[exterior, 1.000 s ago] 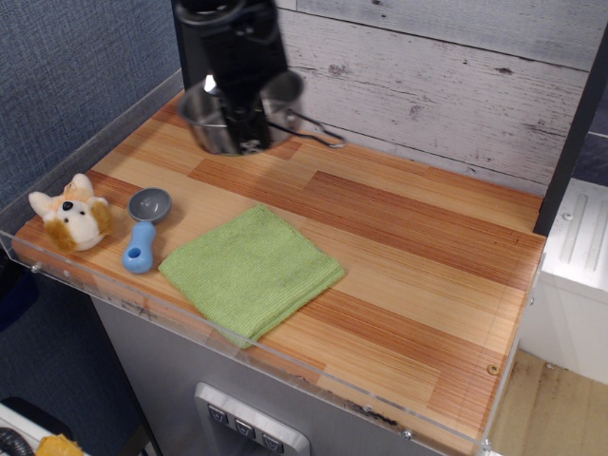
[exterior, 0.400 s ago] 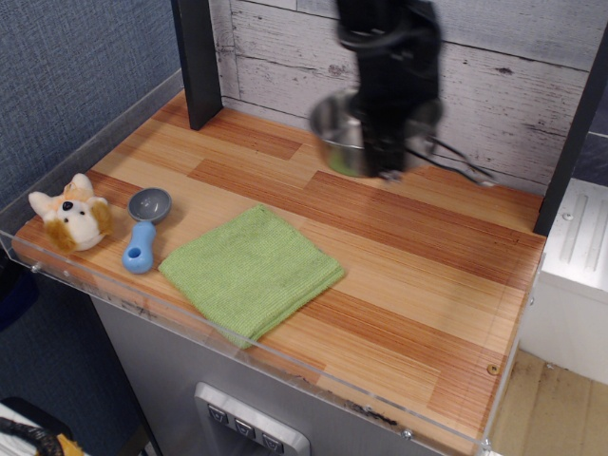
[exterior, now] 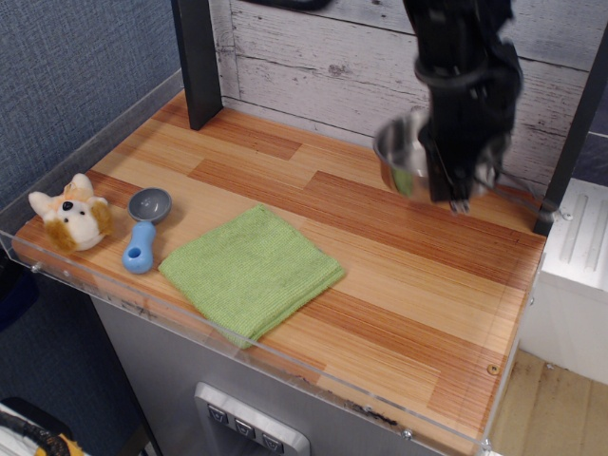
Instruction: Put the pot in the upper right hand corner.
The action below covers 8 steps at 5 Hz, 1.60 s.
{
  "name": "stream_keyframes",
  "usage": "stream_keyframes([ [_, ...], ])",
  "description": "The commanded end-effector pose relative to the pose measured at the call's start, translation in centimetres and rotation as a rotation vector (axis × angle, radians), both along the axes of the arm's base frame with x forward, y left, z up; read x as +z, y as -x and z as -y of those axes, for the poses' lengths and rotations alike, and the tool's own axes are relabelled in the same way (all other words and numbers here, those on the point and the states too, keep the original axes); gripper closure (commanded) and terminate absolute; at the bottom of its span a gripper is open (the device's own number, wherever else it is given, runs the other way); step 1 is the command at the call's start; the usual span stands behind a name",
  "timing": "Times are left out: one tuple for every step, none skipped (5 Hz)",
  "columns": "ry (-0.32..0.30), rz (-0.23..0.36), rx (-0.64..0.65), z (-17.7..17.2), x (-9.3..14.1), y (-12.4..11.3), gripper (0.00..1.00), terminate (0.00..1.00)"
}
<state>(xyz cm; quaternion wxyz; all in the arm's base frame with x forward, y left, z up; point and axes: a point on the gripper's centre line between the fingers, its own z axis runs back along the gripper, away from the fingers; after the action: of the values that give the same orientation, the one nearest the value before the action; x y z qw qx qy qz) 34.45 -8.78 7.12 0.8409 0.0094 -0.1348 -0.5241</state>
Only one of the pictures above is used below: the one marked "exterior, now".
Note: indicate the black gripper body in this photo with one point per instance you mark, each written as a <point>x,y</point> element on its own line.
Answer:
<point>470,107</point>

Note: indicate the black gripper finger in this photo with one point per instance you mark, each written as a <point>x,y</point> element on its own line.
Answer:
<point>450,179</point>

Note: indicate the silver metal pot with handle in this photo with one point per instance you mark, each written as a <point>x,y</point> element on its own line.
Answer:
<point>401,147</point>

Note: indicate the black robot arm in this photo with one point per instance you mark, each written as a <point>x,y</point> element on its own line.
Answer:
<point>453,32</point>

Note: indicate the white aluminium side box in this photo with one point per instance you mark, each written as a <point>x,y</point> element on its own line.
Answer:
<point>566,322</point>

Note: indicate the green folded microfiber cloth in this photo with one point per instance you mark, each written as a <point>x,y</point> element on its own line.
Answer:
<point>250,274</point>

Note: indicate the clear acrylic table guard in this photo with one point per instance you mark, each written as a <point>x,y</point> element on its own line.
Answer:
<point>467,276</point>

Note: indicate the blue grey toy scoop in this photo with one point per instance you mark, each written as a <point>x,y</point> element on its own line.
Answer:
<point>148,207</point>

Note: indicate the silver dispenser button panel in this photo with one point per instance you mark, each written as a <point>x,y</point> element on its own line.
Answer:
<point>257,433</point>

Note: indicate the grey toy fridge cabinet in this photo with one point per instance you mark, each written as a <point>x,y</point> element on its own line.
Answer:
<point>228,380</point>

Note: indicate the plush corgi dog head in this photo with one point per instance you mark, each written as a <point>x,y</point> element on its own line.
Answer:
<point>76,220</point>

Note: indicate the yellow black object bottom left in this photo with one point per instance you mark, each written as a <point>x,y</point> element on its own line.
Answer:
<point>21,437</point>

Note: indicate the black right frame post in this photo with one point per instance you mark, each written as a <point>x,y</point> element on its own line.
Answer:
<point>575,139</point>

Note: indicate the black frame post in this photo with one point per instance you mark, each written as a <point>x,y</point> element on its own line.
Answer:
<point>575,139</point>
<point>198,60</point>

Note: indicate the black left frame post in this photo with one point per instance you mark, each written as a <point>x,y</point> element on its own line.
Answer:
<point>198,60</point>

